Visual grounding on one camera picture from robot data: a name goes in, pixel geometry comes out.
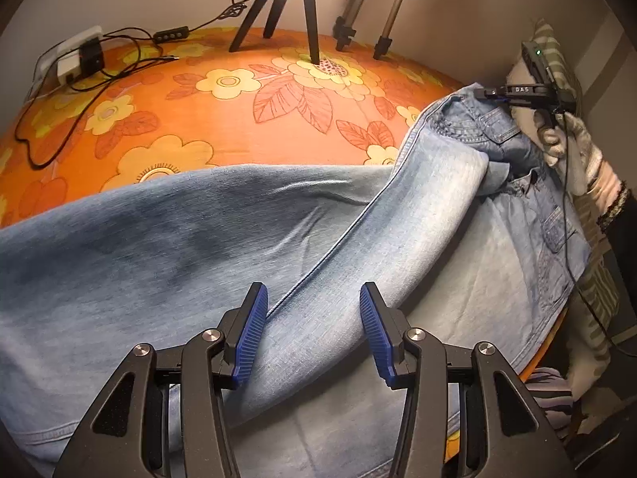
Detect light blue denim jeans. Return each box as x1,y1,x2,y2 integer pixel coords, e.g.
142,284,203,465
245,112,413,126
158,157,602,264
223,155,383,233
1,88,590,477

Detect right hand white glove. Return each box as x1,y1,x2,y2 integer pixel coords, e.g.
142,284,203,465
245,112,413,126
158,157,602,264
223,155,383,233
533,110,602,196

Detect green striped white pillow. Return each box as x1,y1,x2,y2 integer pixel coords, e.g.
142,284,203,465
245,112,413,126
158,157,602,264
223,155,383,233
512,18,619,399

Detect striped purple cloth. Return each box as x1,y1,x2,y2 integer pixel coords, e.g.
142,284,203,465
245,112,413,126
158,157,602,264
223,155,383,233
526,367,574,440

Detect silver tripod legs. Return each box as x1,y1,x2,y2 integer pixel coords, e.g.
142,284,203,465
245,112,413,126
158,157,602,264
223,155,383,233
332,0,405,61

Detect orange floral bedsheet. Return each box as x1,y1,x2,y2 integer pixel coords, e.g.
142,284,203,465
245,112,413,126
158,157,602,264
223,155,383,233
1,30,472,232

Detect black mini tripod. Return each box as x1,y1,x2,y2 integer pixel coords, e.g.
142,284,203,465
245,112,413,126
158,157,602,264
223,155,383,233
229,0,320,65

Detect white power adapter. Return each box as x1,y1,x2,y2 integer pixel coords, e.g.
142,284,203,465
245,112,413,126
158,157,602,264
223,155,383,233
56,56,82,85

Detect white power strip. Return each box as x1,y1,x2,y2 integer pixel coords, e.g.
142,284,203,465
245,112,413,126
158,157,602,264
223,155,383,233
32,25,103,82

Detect right forearm with bracelets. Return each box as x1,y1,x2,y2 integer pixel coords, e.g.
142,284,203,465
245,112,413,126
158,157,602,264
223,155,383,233
588,158,636,288

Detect black cable with inline remote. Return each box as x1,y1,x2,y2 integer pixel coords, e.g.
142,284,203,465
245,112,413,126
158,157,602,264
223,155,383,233
13,0,260,172

